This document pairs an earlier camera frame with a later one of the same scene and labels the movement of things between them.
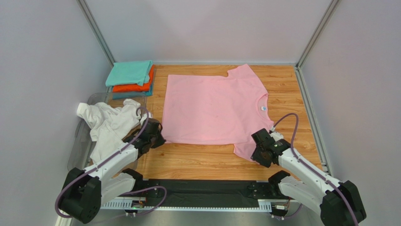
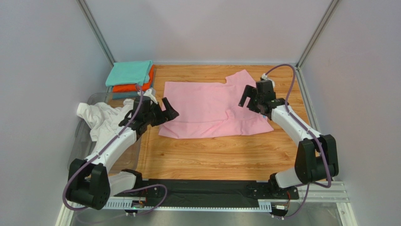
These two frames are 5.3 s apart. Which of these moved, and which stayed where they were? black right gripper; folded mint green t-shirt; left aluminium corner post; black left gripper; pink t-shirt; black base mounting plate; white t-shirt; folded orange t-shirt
Moved: black right gripper; pink t-shirt; black left gripper
Stayed: black base mounting plate; folded mint green t-shirt; left aluminium corner post; folded orange t-shirt; white t-shirt
